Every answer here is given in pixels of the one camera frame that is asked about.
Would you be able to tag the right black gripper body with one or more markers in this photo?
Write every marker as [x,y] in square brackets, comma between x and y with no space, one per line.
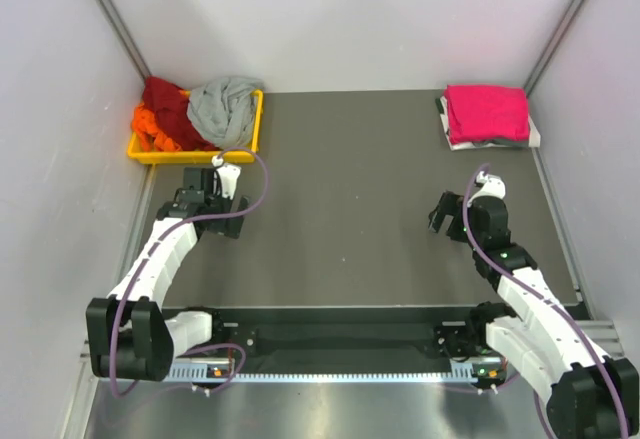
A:
[457,229]

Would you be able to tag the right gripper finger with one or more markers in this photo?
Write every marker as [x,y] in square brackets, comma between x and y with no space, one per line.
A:
[450,205]
[436,218]

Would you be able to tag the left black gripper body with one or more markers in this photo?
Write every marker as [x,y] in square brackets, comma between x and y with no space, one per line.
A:
[228,227]

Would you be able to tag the grey t shirt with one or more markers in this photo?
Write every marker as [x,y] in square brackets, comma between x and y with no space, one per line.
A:
[223,110]

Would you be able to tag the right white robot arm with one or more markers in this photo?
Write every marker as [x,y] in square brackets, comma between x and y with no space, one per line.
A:
[585,392]

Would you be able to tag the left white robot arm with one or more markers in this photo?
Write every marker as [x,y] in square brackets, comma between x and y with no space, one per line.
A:
[128,336]

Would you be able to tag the yellow plastic bin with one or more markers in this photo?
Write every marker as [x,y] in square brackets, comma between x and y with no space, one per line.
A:
[136,152]

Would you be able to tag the dark red t shirt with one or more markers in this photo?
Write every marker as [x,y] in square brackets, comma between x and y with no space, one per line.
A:
[169,103]

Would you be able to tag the folded white t shirt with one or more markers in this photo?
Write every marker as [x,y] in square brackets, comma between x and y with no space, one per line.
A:
[533,141]

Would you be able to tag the orange t shirt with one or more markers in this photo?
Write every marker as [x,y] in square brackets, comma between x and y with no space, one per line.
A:
[150,136]

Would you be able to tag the folded pink t shirt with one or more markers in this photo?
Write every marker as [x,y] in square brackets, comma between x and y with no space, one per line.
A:
[482,113]

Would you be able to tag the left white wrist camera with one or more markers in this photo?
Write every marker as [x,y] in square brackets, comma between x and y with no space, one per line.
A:
[226,176]

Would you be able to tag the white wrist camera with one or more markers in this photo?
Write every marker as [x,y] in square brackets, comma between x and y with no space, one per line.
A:
[226,176]
[488,185]

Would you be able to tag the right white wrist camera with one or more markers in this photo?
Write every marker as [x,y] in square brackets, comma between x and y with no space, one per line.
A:
[488,185]

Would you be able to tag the slotted cable duct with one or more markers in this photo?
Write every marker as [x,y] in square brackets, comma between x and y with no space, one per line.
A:
[215,371]

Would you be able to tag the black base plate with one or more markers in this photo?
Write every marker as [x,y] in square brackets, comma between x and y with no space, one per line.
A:
[349,339]

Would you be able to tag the aluminium frame rail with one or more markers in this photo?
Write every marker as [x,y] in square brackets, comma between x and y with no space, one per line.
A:
[604,334]

